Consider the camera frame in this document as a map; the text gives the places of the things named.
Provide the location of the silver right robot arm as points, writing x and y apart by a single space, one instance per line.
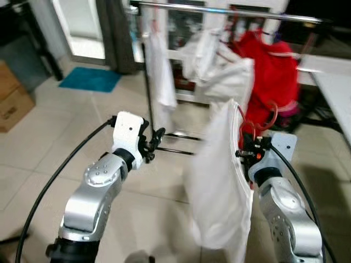
285 213

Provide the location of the grey robot foot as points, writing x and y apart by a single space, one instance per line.
137 257

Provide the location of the black desk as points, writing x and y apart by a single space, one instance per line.
51 57

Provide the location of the black clothes rack silver rail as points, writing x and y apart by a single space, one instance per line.
230 12

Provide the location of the cream denim jacket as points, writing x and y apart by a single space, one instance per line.
225 82

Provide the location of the white table black legs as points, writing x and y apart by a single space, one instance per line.
337 87

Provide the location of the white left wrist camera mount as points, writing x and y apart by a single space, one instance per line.
129 131

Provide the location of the grey metal cabinet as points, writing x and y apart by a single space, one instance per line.
24 63

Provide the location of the glass door white frame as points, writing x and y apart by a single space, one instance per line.
82 27

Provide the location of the grey curtain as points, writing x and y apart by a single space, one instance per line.
118 38

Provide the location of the red shirt white trim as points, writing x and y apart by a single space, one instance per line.
274 71

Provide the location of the teal floor mat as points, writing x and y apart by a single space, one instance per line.
90 79

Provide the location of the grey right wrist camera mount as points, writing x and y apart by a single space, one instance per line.
282 150

